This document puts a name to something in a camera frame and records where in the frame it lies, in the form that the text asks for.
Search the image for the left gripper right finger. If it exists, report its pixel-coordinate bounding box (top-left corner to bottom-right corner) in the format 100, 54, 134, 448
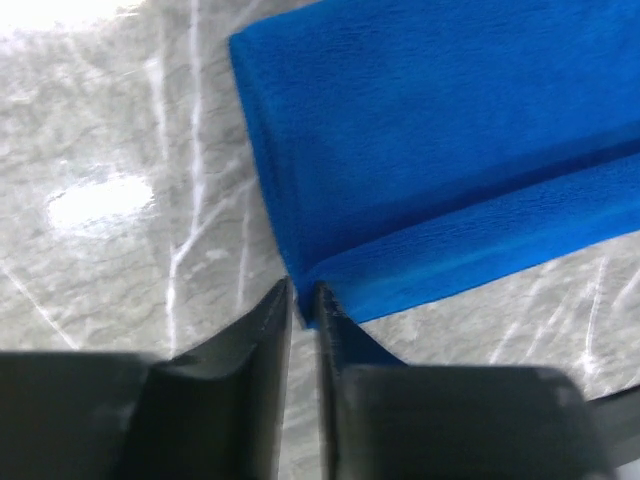
314, 283, 613, 479

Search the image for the blue towel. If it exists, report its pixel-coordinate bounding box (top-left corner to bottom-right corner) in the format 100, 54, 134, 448
229, 0, 639, 325

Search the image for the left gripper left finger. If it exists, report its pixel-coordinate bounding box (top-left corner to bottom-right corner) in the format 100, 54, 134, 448
1, 279, 292, 479

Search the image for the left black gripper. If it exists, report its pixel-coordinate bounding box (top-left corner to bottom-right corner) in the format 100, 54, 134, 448
582, 387, 639, 473

